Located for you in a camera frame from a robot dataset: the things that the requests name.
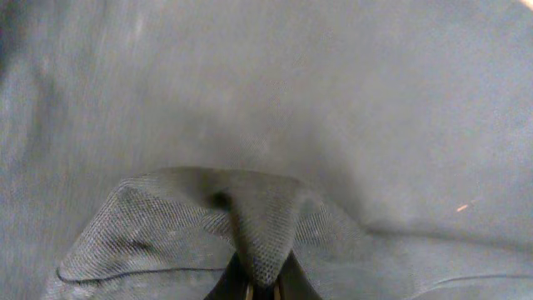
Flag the dark green polo shirt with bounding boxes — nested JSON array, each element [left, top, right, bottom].
[[1, 1, 532, 299]]

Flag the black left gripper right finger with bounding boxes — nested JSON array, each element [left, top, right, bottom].
[[274, 252, 321, 300]]

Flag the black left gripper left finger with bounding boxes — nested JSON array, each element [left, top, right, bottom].
[[204, 253, 253, 300]]

